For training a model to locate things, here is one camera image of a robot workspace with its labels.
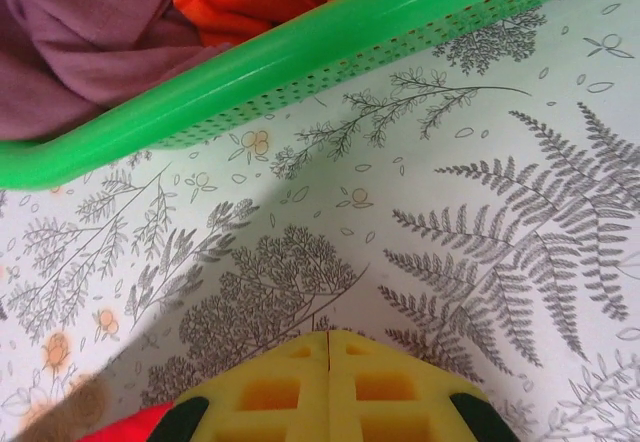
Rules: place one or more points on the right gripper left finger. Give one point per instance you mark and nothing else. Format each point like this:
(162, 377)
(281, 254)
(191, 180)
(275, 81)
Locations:
(280, 402)

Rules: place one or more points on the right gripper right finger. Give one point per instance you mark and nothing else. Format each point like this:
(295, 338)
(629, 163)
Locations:
(390, 402)

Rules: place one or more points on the floral print table cover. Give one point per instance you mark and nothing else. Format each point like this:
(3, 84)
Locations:
(400, 187)

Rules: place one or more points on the green plastic basket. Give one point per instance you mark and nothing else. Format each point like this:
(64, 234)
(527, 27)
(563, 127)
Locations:
(200, 97)

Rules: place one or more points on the purple t-shirt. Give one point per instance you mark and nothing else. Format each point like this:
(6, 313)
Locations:
(75, 37)

